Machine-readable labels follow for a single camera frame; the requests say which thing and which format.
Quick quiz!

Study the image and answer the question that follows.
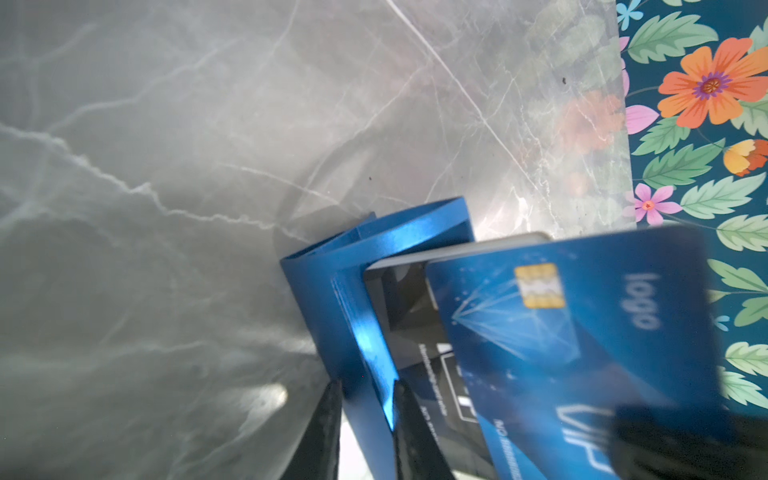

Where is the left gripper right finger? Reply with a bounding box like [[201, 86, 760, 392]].
[[393, 380, 455, 480]]

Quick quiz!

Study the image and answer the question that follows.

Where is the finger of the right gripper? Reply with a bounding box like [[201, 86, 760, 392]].
[[608, 405, 767, 479]]

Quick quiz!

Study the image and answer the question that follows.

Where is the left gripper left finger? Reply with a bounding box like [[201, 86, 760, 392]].
[[280, 381, 342, 480]]

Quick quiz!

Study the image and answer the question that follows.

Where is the blue VIP card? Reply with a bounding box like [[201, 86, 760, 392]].
[[426, 226, 731, 479]]

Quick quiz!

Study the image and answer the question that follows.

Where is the blue card tray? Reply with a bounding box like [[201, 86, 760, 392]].
[[280, 197, 474, 479]]

